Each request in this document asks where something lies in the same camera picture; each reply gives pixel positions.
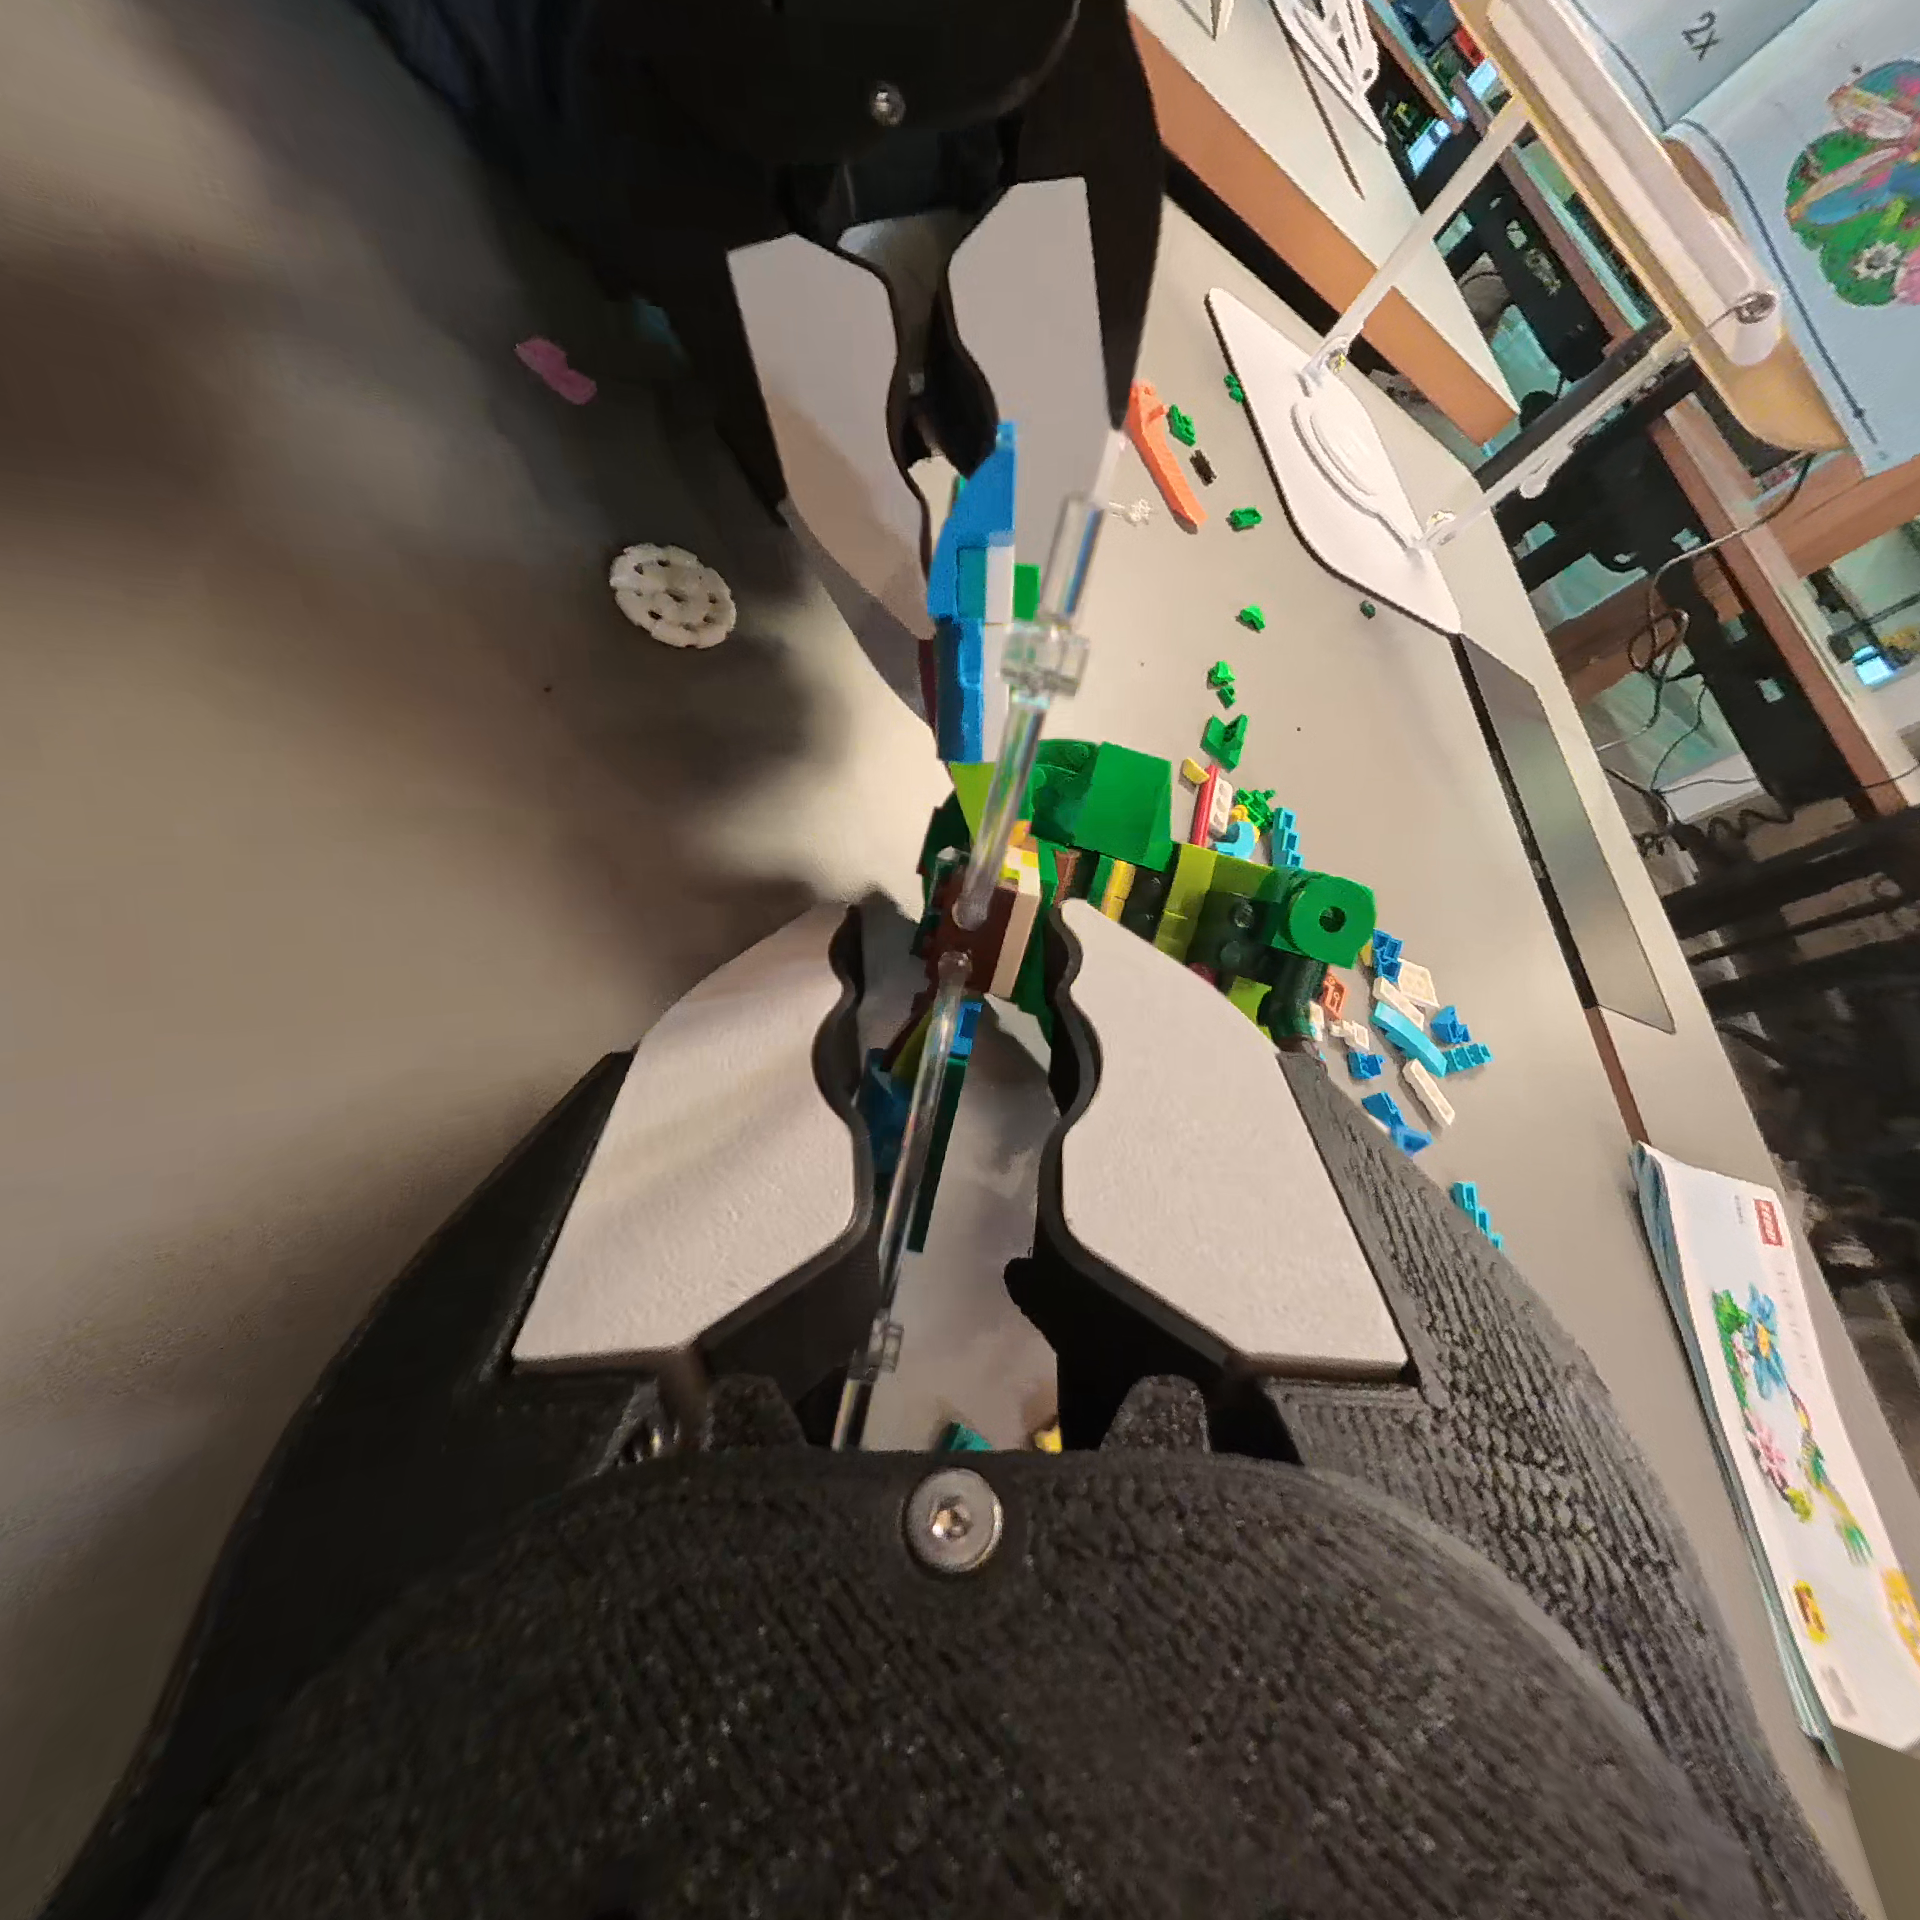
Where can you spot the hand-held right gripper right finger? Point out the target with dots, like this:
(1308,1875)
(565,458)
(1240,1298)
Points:
(1200,1182)

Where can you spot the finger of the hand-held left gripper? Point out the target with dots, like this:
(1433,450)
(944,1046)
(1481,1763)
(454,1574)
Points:
(817,389)
(1043,332)

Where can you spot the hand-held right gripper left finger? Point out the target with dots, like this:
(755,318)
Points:
(707,1169)

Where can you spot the blue lego wing assembly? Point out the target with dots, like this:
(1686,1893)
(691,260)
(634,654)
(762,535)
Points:
(971,567)

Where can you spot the green lego model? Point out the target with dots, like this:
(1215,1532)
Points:
(1155,884)

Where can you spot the transparent lego rod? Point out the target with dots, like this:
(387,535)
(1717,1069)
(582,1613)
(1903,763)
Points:
(997,811)

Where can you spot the orange lego piece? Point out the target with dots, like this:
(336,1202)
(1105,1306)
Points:
(1171,458)

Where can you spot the white round lego gear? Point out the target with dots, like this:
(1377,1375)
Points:
(670,595)

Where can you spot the pile of blue white lego pieces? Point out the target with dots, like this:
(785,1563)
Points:
(1412,1032)

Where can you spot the pink lego piece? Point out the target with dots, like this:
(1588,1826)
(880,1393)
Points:
(555,372)

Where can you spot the scattered small green lego pieces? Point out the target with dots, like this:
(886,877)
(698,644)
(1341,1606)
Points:
(1227,734)

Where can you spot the closed lego instruction booklet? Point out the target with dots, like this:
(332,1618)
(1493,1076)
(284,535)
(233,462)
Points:
(1785,1425)

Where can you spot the open lego instruction book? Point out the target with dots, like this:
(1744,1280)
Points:
(1833,195)

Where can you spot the wooden desk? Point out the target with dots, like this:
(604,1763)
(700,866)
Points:
(1272,165)

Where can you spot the white book stand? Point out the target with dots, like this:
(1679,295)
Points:
(1349,450)

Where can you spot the dark flat panel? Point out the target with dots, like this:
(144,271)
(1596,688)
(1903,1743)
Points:
(1567,840)

